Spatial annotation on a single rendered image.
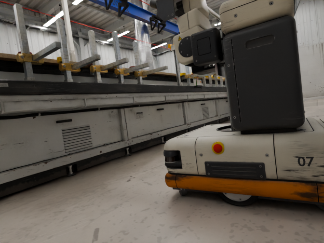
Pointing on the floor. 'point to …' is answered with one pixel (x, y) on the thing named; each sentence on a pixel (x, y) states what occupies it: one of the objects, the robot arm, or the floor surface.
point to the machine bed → (90, 128)
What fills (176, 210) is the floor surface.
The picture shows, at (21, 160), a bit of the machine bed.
